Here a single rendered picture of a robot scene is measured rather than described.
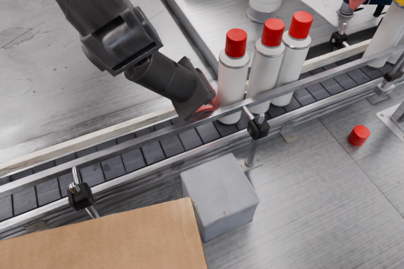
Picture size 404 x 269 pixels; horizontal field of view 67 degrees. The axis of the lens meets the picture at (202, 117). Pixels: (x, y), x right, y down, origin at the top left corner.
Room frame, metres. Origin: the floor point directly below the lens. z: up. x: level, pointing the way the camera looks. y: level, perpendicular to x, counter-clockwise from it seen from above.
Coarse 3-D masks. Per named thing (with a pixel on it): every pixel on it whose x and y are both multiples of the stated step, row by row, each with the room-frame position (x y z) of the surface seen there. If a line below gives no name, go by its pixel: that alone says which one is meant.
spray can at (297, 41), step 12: (300, 12) 0.45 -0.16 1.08; (300, 24) 0.42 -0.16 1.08; (288, 36) 0.43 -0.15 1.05; (300, 36) 0.42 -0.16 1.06; (288, 48) 0.42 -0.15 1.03; (300, 48) 0.41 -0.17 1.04; (288, 60) 0.41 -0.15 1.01; (300, 60) 0.41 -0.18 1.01; (288, 72) 0.41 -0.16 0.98; (300, 72) 0.42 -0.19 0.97; (276, 84) 0.42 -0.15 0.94; (288, 96) 0.41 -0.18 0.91
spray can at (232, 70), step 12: (228, 36) 0.38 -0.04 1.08; (240, 36) 0.38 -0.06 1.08; (228, 48) 0.38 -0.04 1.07; (240, 48) 0.37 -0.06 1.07; (228, 60) 0.37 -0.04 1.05; (240, 60) 0.37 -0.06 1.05; (228, 72) 0.37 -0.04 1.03; (240, 72) 0.37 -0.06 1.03; (228, 84) 0.37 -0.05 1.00; (240, 84) 0.37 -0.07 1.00; (228, 96) 0.36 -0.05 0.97; (240, 96) 0.37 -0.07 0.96; (228, 120) 0.36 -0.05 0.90
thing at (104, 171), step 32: (384, 64) 0.54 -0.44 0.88; (320, 96) 0.44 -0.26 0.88; (160, 128) 0.36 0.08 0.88; (192, 128) 0.36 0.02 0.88; (224, 128) 0.36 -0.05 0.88; (64, 160) 0.28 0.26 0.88; (128, 160) 0.28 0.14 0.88; (160, 160) 0.28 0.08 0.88; (32, 192) 0.22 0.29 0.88; (64, 192) 0.22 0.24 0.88
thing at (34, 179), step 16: (400, 48) 0.50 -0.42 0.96; (352, 64) 0.45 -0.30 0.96; (368, 64) 0.47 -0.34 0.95; (304, 80) 0.41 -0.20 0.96; (320, 80) 0.42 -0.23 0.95; (256, 96) 0.37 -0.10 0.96; (272, 96) 0.37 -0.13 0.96; (208, 112) 0.33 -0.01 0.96; (224, 112) 0.33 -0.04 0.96; (176, 128) 0.30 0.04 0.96; (128, 144) 0.27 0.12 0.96; (144, 144) 0.27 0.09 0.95; (80, 160) 0.24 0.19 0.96; (96, 160) 0.24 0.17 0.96; (32, 176) 0.21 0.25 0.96; (48, 176) 0.21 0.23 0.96; (0, 192) 0.18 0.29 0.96
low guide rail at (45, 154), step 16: (352, 48) 0.56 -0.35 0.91; (304, 64) 0.51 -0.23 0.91; (320, 64) 0.52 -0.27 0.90; (160, 112) 0.37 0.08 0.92; (176, 112) 0.38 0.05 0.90; (112, 128) 0.33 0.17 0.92; (128, 128) 0.34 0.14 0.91; (64, 144) 0.30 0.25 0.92; (80, 144) 0.30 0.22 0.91; (16, 160) 0.26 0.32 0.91; (32, 160) 0.27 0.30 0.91; (0, 176) 0.24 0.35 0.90
